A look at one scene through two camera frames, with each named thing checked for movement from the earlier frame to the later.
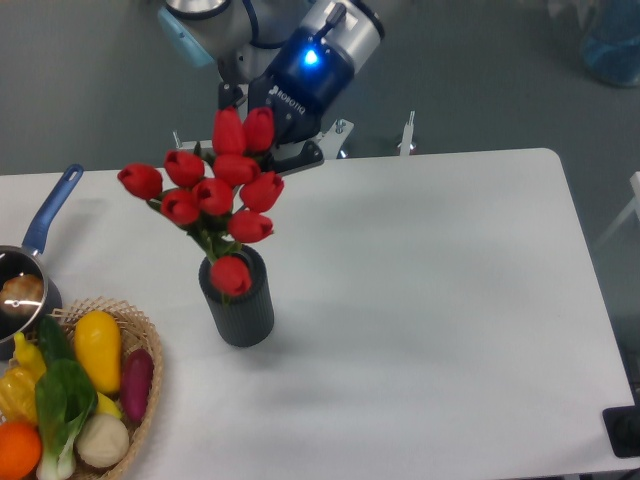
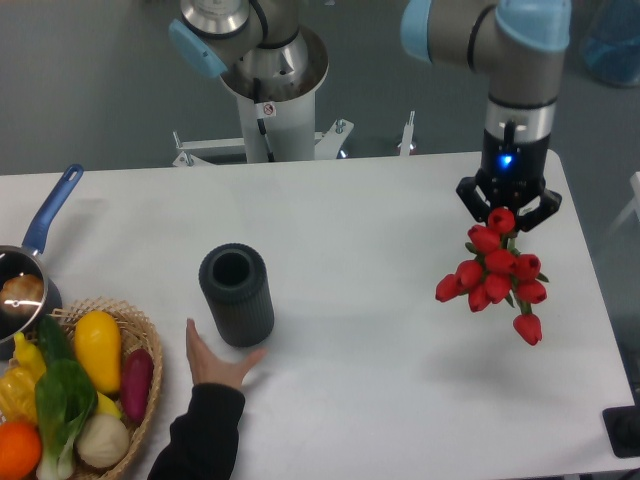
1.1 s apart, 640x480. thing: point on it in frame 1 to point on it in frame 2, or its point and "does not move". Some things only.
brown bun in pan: x=22 y=293 does not move
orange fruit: x=20 y=450 does not move
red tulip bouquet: x=217 y=202 to x=498 y=271
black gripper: x=300 y=89 to x=513 y=173
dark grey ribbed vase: x=247 y=318 does not move
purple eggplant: x=136 y=382 does not move
